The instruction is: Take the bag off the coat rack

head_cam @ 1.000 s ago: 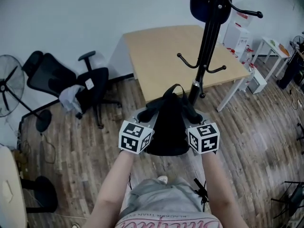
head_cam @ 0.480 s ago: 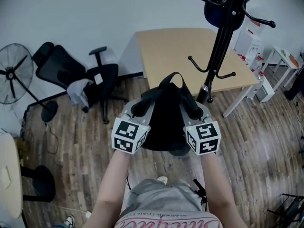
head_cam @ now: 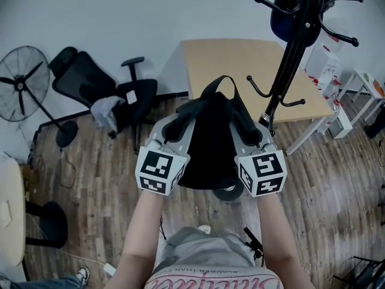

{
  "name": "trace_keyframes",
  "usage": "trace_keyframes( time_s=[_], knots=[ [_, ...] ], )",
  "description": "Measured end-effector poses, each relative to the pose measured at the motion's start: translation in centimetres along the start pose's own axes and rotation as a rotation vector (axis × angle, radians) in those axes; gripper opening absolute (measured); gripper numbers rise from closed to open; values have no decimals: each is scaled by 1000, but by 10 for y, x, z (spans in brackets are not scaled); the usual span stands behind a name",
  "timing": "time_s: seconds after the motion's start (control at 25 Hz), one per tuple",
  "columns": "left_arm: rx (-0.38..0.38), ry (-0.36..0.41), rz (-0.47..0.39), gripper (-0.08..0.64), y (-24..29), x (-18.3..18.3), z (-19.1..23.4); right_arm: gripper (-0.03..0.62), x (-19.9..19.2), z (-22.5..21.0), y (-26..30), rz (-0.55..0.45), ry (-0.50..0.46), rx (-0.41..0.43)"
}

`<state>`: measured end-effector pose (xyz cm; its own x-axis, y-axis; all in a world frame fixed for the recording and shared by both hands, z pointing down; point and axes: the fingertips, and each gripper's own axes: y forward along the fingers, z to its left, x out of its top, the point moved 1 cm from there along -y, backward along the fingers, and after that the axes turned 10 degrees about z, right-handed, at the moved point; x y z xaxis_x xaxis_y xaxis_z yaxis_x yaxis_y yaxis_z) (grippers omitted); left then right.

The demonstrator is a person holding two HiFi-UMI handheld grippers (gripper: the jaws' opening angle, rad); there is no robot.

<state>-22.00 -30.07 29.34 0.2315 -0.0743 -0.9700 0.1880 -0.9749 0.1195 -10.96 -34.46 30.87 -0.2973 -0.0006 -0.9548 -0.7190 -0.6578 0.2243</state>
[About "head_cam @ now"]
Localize black metal coat rack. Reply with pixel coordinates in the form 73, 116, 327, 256
212, 0, 364, 203

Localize black metal frame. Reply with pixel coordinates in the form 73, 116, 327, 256
331, 253, 385, 289

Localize black object by wall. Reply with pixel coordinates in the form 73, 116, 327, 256
365, 100, 385, 140

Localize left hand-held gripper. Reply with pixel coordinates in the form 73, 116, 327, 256
135, 113, 196, 197

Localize clear bag with red print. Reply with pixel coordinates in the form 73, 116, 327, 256
322, 76, 344, 117

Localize thin floor cable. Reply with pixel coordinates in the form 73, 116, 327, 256
56, 148, 78, 190

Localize black strap with clip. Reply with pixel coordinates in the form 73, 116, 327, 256
242, 226, 266, 268

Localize dark blue hanging garment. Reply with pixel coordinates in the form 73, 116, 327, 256
269, 0, 328, 48

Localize black standing fan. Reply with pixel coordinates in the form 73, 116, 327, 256
0, 45, 79, 149

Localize black backpack bag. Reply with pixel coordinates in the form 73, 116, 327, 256
164, 75, 262, 191

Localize black round stool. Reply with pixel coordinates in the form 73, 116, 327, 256
25, 200, 69, 250

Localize grey plastic bag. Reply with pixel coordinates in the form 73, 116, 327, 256
90, 96, 126, 129

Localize person's left forearm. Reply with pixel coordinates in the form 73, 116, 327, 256
105, 188, 170, 289

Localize person's white printed shirt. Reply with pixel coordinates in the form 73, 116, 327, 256
143, 264, 284, 289

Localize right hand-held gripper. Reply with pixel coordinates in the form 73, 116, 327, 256
229, 121, 287, 199

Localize white storage box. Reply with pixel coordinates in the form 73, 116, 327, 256
327, 107, 354, 140

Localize small white side table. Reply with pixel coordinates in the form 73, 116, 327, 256
336, 67, 385, 126

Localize person's grey shorts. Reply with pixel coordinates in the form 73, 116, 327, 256
154, 226, 257, 279

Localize beige round table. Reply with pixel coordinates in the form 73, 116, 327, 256
0, 156, 27, 267

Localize white box with red print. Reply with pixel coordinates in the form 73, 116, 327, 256
303, 31, 343, 93

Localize black office chair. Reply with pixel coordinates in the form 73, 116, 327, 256
48, 46, 159, 154

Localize person's right forearm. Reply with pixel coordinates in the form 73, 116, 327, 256
254, 192, 317, 289

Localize light wooden table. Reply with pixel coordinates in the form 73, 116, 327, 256
179, 39, 337, 157

